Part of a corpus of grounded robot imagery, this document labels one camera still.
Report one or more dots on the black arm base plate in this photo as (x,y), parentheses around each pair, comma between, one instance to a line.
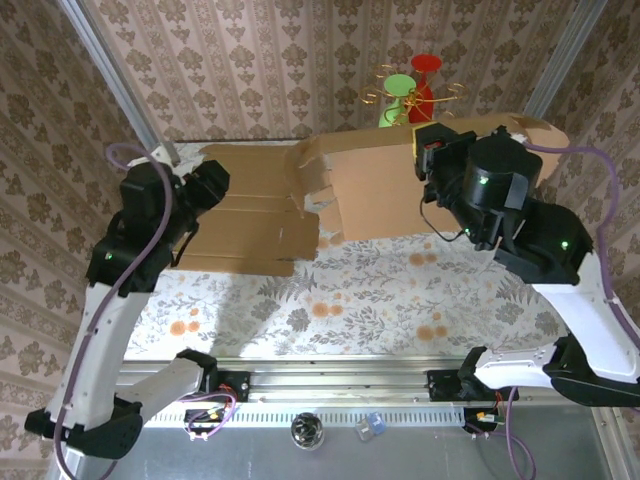
(440,385)
(235,385)

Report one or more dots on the small clear blue box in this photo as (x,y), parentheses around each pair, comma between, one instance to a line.
(370,426)

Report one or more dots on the floral tablecloth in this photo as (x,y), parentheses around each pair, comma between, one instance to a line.
(350,340)

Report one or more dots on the red vase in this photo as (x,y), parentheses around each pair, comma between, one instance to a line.
(426,62)

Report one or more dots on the aluminium mounting rail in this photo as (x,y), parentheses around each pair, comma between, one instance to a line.
(340,380)

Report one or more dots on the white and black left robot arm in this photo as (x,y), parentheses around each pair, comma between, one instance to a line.
(95,350)

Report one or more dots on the brown cardboard mailer box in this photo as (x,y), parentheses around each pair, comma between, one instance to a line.
(250,225)
(375,190)

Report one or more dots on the green vase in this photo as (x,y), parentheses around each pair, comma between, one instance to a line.
(395,87)

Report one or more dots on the aluminium frame post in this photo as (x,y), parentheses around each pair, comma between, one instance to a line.
(107,65)
(559,65)

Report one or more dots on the shiny metal cup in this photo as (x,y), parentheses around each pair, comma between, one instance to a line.
(307,431)

